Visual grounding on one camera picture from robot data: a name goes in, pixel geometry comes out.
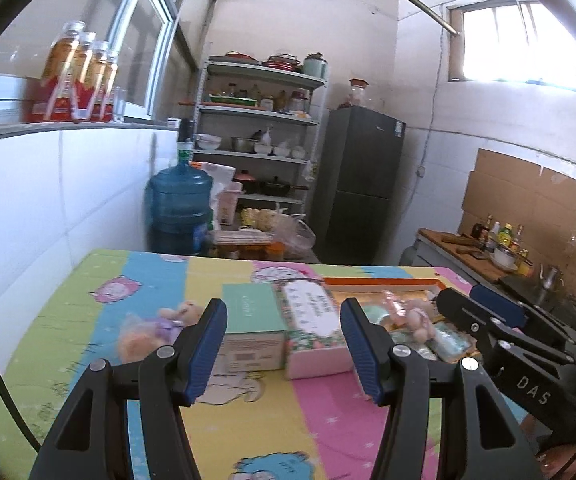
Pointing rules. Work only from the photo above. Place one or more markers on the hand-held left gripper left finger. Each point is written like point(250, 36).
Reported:
point(208, 350)

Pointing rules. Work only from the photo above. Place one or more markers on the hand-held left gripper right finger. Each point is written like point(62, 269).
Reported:
point(362, 350)

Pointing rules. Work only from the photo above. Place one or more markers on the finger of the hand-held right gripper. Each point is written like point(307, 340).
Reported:
point(467, 317)
point(500, 305)

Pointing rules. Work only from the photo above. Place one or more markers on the white teal tissue pack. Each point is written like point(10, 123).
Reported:
point(450, 342)

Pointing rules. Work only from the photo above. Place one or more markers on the pink plush doll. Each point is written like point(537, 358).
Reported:
point(415, 317)

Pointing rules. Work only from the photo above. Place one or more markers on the orange cardboard tray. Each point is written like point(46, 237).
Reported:
point(367, 295)

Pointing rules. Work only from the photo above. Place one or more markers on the pink soft pack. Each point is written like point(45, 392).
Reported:
point(393, 300)

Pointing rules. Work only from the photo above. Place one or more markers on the teddy bear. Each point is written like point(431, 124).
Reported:
point(143, 335)

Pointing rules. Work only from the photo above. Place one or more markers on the black stove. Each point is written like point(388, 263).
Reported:
point(522, 285)

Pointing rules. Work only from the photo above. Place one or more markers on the light green round plush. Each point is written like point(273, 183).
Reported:
point(375, 317)

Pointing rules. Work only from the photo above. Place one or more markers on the white bowl with rim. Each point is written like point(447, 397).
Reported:
point(505, 258)

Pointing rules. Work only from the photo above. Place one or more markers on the metal kettle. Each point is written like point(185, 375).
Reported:
point(550, 278)

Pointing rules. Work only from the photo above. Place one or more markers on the floral pink box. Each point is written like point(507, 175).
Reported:
point(313, 320)

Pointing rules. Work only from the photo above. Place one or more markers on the green cardboard box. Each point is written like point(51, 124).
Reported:
point(253, 310)

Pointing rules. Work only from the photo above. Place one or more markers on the group of condiment bottles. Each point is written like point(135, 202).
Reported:
point(505, 235)

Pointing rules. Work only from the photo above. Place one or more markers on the wooden kitchen counter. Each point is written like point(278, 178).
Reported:
point(442, 247)

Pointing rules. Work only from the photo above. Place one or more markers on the clear food container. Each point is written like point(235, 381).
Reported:
point(243, 242)

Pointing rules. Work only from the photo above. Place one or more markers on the colourful striped cartoon mat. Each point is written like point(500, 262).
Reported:
point(93, 320)

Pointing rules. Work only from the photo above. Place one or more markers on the clear plastic bag with corn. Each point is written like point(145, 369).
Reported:
point(288, 230)

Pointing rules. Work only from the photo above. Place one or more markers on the pink plastic bin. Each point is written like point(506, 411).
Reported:
point(229, 205)

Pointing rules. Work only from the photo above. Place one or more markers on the blue water jug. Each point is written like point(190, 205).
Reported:
point(180, 205)

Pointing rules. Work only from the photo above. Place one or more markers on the dark grey refrigerator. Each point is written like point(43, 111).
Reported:
point(362, 185)

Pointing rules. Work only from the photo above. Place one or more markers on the red clay pot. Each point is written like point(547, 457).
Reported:
point(245, 182)

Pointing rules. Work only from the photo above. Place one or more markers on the white paper bag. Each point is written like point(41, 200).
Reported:
point(218, 175)

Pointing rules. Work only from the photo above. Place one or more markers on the black wok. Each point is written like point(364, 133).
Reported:
point(278, 187)

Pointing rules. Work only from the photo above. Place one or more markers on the metal bowl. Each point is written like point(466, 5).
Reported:
point(244, 144)

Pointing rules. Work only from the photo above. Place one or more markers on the black water jug pump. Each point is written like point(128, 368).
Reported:
point(184, 135)

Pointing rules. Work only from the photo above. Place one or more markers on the glass jar red lid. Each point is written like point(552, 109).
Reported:
point(358, 95)

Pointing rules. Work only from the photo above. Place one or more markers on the green shelf tray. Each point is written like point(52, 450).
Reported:
point(233, 100)

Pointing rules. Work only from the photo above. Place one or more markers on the clear drinking glass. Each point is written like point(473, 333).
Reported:
point(119, 105)

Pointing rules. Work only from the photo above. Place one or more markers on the small barred window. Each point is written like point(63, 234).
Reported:
point(517, 40)

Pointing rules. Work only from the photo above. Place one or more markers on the white metal shelf rack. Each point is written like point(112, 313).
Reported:
point(263, 72)

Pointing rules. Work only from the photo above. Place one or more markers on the teal enamel pot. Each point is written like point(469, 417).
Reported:
point(315, 66)

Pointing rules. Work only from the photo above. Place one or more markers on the orange drink bottle red label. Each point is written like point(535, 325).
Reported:
point(112, 77)
point(85, 77)
point(60, 75)
point(99, 82)

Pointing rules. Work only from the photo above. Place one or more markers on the red lidded pan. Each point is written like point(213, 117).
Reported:
point(282, 62)

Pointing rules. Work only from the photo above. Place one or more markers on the large sliding window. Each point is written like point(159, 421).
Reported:
point(133, 35)

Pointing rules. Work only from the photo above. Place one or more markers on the brown cardboard wall sheet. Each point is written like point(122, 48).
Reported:
point(517, 195)

